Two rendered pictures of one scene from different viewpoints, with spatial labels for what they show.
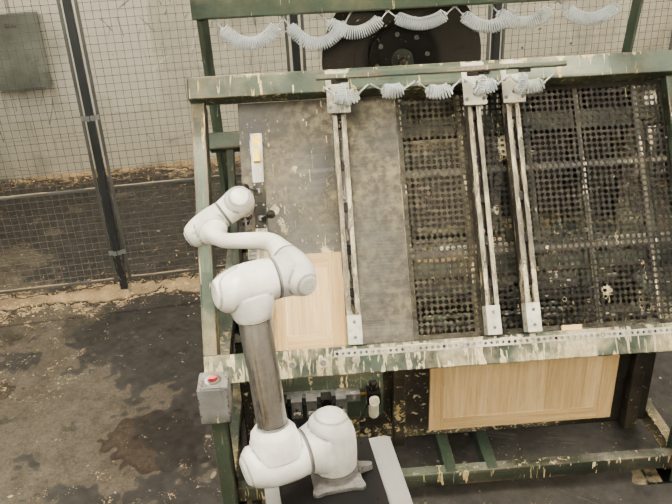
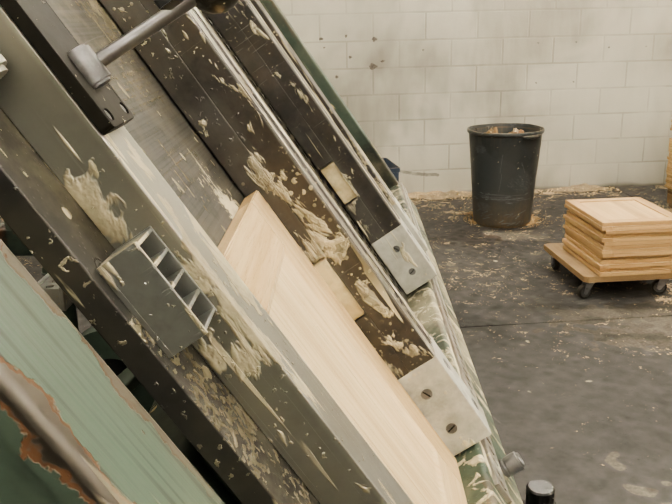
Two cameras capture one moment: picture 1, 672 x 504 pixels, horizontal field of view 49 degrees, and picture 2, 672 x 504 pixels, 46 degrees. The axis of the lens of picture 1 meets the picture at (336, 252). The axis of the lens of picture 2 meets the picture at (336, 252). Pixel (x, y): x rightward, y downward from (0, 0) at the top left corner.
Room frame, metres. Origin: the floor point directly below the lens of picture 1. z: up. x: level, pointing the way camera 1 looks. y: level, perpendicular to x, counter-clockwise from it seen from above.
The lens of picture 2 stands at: (2.70, 0.81, 1.41)
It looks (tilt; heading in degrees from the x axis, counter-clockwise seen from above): 17 degrees down; 273
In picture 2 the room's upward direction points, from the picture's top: 1 degrees counter-clockwise
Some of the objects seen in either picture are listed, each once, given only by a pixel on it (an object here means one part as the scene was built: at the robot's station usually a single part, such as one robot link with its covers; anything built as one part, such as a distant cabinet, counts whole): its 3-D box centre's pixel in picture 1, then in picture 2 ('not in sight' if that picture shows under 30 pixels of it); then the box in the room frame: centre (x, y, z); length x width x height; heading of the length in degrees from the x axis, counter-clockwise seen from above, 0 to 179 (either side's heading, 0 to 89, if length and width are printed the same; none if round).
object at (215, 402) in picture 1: (215, 398); not in sight; (2.36, 0.51, 0.84); 0.12 x 0.12 x 0.18; 2
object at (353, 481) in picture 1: (340, 468); not in sight; (1.92, 0.02, 0.86); 0.22 x 0.18 x 0.06; 99
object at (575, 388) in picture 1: (523, 377); not in sight; (2.81, -0.86, 0.53); 0.90 x 0.02 x 0.55; 92
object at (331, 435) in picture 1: (329, 438); not in sight; (1.92, 0.05, 1.00); 0.18 x 0.16 x 0.22; 114
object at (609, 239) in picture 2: not in sight; (609, 244); (1.49, -3.26, 0.20); 0.61 x 0.53 x 0.40; 98
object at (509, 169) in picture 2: not in sight; (503, 175); (1.87, -4.51, 0.33); 0.52 x 0.51 x 0.65; 98
